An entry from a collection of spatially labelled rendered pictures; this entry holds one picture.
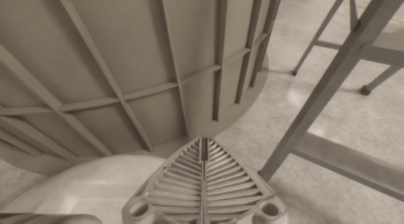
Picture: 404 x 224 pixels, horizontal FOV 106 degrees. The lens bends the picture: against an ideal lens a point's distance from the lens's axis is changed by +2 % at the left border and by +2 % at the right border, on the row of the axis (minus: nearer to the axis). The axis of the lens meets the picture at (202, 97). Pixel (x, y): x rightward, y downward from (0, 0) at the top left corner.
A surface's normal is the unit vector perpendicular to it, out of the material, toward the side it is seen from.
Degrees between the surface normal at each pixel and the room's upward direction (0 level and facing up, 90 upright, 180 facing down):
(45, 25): 90
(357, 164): 0
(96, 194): 68
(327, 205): 0
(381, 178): 0
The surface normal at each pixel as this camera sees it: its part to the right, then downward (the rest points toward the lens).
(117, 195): -0.02, 0.41
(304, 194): -0.03, -0.69
